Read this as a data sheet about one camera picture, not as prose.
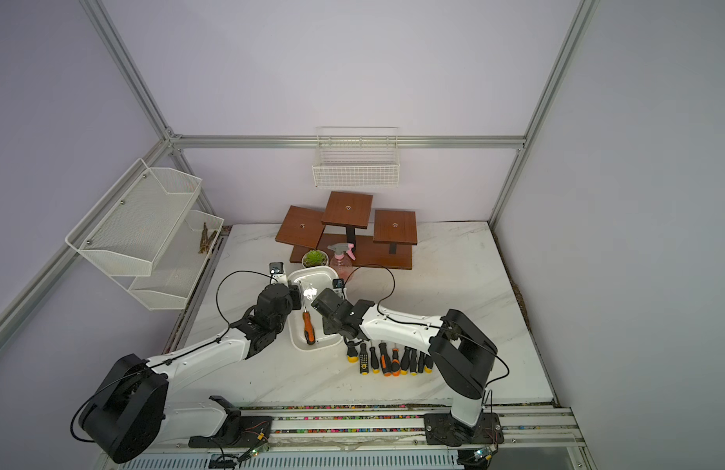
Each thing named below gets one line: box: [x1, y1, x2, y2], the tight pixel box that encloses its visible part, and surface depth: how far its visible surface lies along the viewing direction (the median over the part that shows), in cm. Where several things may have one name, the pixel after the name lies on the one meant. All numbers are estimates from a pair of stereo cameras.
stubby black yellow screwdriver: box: [346, 340, 359, 364], surface depth 87 cm
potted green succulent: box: [301, 248, 330, 269], surface depth 100 cm
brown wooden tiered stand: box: [274, 190, 418, 271], surface depth 100 cm
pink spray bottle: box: [327, 242, 357, 281], surface depth 97 cm
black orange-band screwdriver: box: [390, 342, 401, 377], surface depth 85 cm
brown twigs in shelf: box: [197, 221, 219, 254], surface depth 100 cm
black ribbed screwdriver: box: [399, 345, 411, 376], surface depth 85 cm
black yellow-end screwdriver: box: [409, 348, 419, 377], surface depth 85 cm
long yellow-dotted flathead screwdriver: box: [358, 342, 370, 376], surface depth 86 cm
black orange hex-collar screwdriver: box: [378, 342, 392, 377], surface depth 86 cm
